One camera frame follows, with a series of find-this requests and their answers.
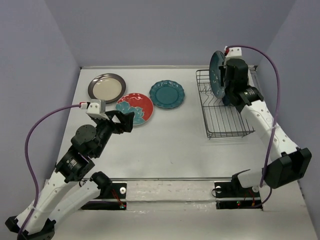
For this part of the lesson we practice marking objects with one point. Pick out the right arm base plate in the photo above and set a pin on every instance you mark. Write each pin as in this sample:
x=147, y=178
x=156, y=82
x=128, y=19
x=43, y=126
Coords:
x=229, y=198

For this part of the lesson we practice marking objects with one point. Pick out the cream plate with brown rim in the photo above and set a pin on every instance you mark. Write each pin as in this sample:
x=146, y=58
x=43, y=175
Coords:
x=109, y=87

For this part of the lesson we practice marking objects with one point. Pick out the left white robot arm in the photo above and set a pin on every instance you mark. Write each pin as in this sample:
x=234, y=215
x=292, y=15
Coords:
x=50, y=207

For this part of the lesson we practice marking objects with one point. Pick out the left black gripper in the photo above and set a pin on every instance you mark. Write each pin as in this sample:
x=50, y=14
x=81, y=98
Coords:
x=126, y=125

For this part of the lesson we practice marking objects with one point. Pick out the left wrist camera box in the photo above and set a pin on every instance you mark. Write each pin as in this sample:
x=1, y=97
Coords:
x=95, y=109

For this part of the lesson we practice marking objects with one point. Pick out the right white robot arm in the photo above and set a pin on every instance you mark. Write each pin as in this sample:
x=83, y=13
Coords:
x=285, y=161

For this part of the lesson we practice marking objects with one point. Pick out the dark teal blossom plate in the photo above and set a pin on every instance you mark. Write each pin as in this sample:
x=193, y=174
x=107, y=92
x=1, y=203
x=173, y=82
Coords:
x=216, y=61

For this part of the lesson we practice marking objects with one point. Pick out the dark blue square plate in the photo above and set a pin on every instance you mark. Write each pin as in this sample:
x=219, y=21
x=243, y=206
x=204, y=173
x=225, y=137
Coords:
x=230, y=96

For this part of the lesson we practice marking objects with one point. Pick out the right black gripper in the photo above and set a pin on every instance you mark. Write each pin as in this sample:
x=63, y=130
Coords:
x=224, y=70

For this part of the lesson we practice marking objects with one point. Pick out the black wire dish rack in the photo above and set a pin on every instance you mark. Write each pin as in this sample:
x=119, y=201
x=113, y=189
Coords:
x=220, y=121

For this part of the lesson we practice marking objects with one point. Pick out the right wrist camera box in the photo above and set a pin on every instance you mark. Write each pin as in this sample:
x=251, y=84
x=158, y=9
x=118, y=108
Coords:
x=232, y=53

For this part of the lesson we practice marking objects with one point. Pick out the red plate with teal flower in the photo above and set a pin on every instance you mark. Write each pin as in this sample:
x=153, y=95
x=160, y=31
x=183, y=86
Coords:
x=136, y=103

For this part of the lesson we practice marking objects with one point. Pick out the teal scalloped plate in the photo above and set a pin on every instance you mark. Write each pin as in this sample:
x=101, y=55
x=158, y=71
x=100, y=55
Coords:
x=167, y=94

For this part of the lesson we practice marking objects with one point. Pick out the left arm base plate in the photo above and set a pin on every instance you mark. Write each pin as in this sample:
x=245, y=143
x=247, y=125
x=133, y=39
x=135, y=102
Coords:
x=114, y=200

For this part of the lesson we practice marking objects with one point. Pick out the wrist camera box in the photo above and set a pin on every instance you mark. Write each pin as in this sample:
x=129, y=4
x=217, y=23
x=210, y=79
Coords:
x=95, y=109
x=232, y=53

